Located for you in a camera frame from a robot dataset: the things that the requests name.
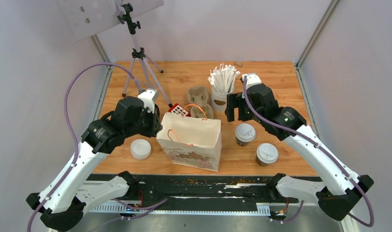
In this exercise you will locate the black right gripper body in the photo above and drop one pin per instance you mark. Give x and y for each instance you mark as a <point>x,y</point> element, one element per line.
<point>245,112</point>

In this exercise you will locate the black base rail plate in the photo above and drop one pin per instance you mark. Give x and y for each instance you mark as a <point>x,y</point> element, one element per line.
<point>205,192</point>

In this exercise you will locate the bundle of white wrapped straws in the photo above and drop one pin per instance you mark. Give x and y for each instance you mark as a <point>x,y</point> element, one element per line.
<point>222,78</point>

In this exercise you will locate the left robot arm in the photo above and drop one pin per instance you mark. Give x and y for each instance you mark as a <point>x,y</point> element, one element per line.
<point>62,205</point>

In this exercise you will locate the clear brown printed coffee cup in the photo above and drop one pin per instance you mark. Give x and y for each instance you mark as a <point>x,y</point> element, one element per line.
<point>243,141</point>

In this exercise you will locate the white cup lid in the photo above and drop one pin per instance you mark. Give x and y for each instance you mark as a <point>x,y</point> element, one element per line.
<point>245,130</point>

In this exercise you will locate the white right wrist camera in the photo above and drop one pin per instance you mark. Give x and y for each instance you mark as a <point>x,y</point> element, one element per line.
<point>250,79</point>

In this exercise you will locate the grey perforated board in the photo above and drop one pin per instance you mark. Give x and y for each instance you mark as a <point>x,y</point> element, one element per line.
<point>86,18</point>

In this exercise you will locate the lidded coffee cup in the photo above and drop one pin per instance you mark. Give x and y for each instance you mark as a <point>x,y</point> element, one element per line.
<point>266,153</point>

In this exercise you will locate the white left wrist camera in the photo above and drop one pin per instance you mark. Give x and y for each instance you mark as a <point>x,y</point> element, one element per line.
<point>148,97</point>

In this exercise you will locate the paper bag with orange handles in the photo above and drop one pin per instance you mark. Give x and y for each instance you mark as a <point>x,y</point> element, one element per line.
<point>189,141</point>

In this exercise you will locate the brown pulp cup carrier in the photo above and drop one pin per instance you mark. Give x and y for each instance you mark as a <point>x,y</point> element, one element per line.
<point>200,97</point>

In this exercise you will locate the silver tripod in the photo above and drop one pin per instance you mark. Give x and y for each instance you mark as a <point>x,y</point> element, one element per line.
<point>138,53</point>

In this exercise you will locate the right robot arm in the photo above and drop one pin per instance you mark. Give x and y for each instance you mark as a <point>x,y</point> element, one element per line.
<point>340,193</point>

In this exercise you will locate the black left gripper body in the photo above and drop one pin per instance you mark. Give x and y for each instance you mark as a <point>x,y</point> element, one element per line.
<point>148,123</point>

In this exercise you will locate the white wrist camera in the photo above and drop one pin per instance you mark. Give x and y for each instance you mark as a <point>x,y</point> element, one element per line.
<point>148,97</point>
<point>250,79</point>

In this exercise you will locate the red white block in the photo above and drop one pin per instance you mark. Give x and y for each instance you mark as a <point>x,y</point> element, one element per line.
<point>179,110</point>

